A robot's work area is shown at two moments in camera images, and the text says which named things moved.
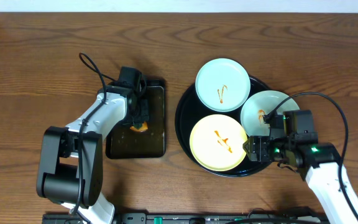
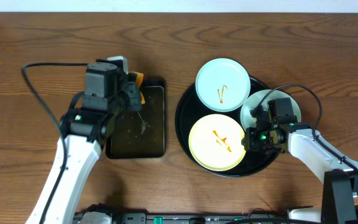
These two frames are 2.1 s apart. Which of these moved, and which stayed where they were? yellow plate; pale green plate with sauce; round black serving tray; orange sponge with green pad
Moved: orange sponge with green pad
Stayed: round black serving tray; pale green plate with sauce; yellow plate
